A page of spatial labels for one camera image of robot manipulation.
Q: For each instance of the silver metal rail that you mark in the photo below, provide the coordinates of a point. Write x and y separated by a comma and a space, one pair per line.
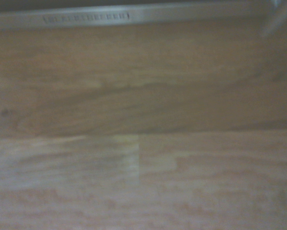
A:
143, 14

